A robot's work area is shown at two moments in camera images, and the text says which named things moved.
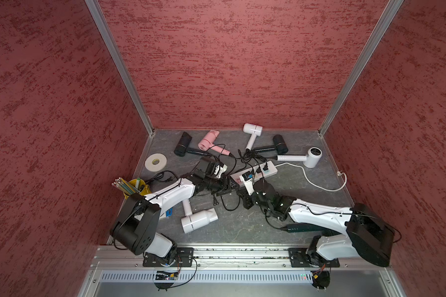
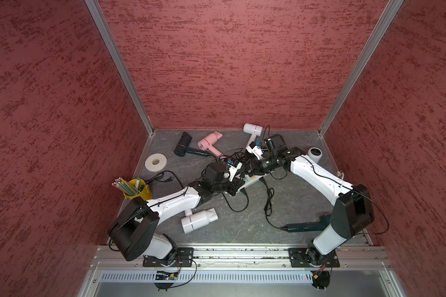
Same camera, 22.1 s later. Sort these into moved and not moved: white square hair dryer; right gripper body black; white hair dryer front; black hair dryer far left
Moved: right gripper body black
Not moved: white hair dryer front; black hair dryer far left; white square hair dryer
